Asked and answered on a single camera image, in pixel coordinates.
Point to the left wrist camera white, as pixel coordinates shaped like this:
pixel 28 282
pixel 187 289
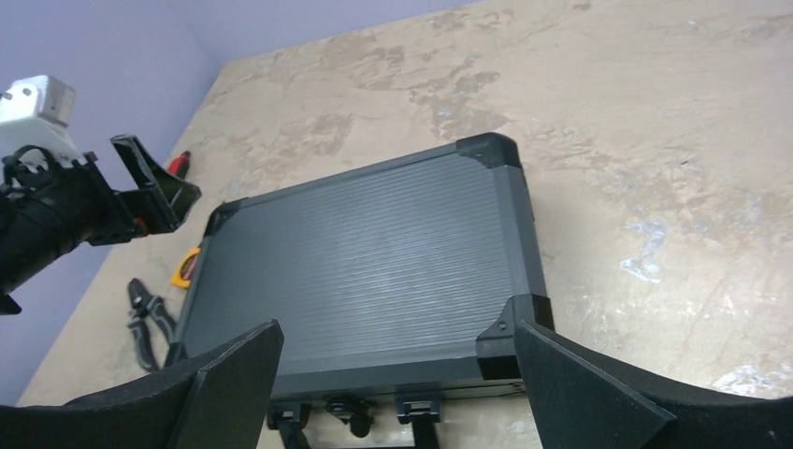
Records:
pixel 36 112

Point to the black poker set case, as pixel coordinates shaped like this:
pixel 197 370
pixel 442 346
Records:
pixel 398 282

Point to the red black handled tool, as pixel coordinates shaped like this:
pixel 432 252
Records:
pixel 180 165

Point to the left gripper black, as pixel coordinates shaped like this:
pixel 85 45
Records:
pixel 49 213

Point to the yellow tape measure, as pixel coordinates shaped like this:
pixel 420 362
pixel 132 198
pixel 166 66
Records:
pixel 183 275

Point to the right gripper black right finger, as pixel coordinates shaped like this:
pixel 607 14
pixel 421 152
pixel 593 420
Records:
pixel 583 399

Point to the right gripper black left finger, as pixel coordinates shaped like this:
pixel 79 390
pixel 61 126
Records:
pixel 215 400

